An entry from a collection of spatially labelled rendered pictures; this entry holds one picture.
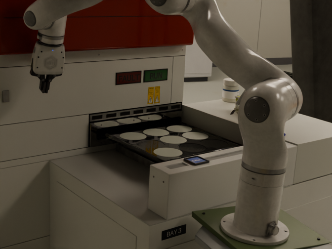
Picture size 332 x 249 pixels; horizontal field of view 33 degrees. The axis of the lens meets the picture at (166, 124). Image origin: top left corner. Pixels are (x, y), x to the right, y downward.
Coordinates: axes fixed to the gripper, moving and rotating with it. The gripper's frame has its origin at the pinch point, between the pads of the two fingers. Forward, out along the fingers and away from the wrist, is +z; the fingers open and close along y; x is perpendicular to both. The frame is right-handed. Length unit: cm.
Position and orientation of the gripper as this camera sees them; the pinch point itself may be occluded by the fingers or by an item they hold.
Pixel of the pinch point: (44, 86)
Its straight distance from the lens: 192.6
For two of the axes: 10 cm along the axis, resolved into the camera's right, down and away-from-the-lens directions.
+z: -2.0, 9.0, 4.0
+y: 8.5, -0.4, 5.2
